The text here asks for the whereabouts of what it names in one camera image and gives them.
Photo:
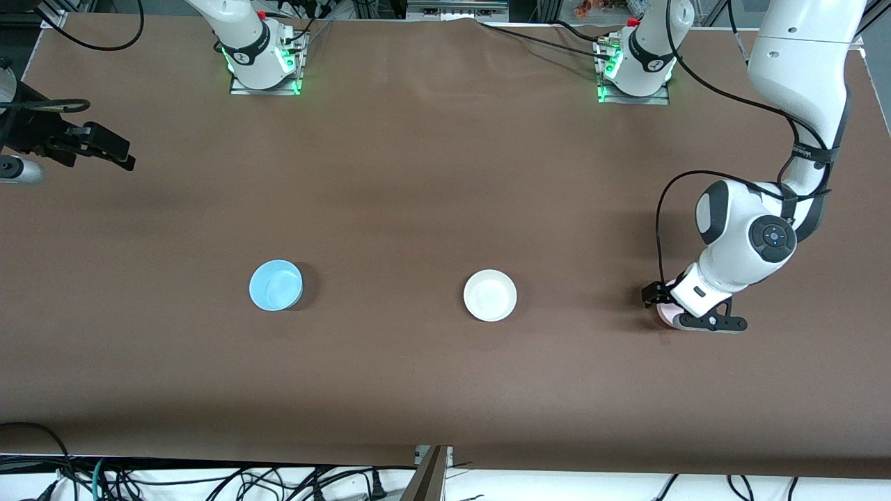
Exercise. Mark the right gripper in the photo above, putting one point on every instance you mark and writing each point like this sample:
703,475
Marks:
29,133

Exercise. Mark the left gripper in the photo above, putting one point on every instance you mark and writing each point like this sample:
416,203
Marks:
655,293

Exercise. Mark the pale pink bowl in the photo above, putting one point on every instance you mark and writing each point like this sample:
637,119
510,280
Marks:
665,317

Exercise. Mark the light blue bowl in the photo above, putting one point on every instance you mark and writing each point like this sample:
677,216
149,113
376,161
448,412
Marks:
275,287

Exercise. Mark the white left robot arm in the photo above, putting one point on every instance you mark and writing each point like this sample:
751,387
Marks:
800,62

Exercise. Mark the white bowl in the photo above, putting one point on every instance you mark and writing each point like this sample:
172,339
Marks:
490,296

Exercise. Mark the brown table cover sheet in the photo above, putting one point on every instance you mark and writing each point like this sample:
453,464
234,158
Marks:
445,174

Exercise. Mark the aluminium profile leg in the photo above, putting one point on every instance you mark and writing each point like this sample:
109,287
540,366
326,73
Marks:
428,480

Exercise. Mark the colourful small objects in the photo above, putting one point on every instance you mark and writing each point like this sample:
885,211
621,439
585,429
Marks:
605,7

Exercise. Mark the black power plug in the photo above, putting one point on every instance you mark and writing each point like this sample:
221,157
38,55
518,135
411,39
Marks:
376,486

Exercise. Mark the grey electronics box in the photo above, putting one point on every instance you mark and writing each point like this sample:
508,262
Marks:
456,8

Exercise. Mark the aluminium frame corner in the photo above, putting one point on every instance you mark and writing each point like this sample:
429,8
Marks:
54,15

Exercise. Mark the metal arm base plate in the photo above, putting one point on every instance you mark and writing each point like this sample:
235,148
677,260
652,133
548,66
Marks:
633,101
264,91

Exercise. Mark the silver corner bracket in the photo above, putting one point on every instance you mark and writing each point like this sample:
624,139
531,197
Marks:
445,456

